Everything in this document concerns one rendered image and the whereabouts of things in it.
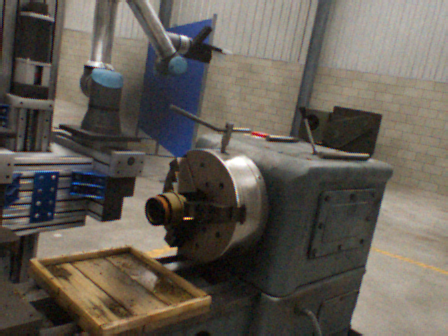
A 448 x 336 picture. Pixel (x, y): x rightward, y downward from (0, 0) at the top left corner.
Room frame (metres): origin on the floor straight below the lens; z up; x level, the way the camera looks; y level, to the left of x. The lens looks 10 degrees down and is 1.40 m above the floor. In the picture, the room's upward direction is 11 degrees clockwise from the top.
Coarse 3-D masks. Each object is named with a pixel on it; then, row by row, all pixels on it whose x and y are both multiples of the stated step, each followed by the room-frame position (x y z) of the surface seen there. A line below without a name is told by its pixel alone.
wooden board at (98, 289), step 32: (64, 256) 1.11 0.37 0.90; (96, 256) 1.18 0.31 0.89; (128, 256) 1.23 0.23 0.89; (64, 288) 0.94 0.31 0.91; (96, 288) 1.00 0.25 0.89; (128, 288) 1.03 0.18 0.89; (160, 288) 1.06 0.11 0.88; (192, 288) 1.06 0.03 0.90; (96, 320) 0.84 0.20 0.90; (128, 320) 0.86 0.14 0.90; (160, 320) 0.92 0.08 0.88
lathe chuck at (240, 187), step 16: (192, 160) 1.23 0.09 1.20; (208, 160) 1.19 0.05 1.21; (224, 160) 1.16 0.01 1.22; (240, 160) 1.21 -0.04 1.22; (208, 176) 1.18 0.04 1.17; (224, 176) 1.14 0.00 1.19; (240, 176) 1.15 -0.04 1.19; (208, 192) 1.17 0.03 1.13; (224, 192) 1.13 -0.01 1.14; (240, 192) 1.12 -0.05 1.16; (256, 192) 1.16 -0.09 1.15; (256, 208) 1.15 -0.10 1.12; (192, 224) 1.20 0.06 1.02; (208, 224) 1.16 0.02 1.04; (224, 224) 1.12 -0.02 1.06; (240, 224) 1.10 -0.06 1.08; (256, 224) 1.15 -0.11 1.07; (192, 240) 1.19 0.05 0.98; (208, 240) 1.15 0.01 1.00; (224, 240) 1.11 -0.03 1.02; (240, 240) 1.12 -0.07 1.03; (192, 256) 1.18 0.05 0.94; (208, 256) 1.14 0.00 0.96; (224, 256) 1.14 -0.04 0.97
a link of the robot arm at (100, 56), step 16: (96, 0) 1.82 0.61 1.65; (112, 0) 1.81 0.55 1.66; (96, 16) 1.81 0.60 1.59; (112, 16) 1.82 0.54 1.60; (96, 32) 1.80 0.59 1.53; (112, 32) 1.83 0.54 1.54; (96, 48) 1.80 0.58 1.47; (112, 48) 1.84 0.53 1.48; (96, 64) 1.79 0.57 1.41; (80, 80) 1.84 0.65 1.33
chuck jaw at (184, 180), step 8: (176, 160) 1.22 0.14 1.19; (184, 160) 1.23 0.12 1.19; (176, 168) 1.21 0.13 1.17; (184, 168) 1.22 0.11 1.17; (176, 176) 1.18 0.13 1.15; (184, 176) 1.20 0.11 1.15; (192, 176) 1.22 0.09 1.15; (176, 184) 1.16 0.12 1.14; (184, 184) 1.18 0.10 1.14; (192, 184) 1.20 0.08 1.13; (176, 192) 1.15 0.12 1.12; (184, 192) 1.17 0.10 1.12; (192, 192) 1.19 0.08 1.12; (200, 192) 1.23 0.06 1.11
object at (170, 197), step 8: (168, 192) 1.13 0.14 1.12; (152, 200) 1.09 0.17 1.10; (160, 200) 1.08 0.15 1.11; (168, 200) 1.09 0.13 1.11; (176, 200) 1.10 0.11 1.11; (184, 200) 1.14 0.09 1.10; (152, 208) 1.13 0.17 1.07; (160, 208) 1.07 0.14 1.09; (168, 208) 1.08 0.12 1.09; (176, 208) 1.09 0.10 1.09; (152, 216) 1.12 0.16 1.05; (160, 216) 1.07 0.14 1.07; (168, 216) 1.08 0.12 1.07; (176, 216) 1.09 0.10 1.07; (152, 224) 1.09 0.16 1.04; (160, 224) 1.07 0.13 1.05; (168, 224) 1.09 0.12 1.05; (176, 224) 1.12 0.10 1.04
